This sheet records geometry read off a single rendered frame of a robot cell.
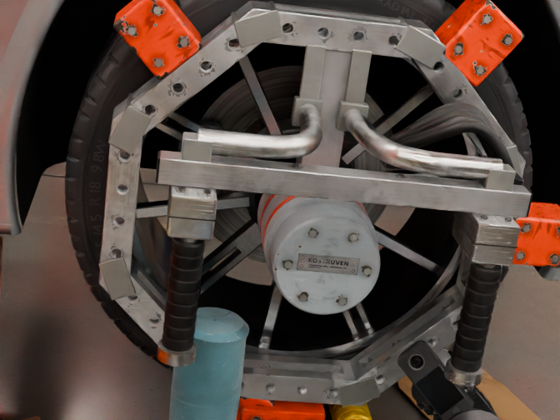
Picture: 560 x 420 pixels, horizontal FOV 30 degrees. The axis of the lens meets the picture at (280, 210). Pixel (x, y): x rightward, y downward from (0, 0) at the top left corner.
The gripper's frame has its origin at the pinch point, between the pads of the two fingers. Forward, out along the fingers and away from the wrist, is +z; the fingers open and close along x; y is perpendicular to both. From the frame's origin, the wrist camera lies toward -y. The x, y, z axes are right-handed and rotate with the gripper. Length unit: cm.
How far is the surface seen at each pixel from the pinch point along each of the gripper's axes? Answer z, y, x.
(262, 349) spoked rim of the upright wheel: 2.0, -15.3, -18.8
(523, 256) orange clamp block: -6.9, -7.7, 19.5
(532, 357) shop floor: 125, 97, 6
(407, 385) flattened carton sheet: 102, 66, -23
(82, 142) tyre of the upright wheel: 2, -55, -18
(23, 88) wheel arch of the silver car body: 6, -65, -20
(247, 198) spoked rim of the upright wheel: 3.9, -34.6, -6.3
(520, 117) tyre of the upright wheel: 2.3, -20.5, 30.6
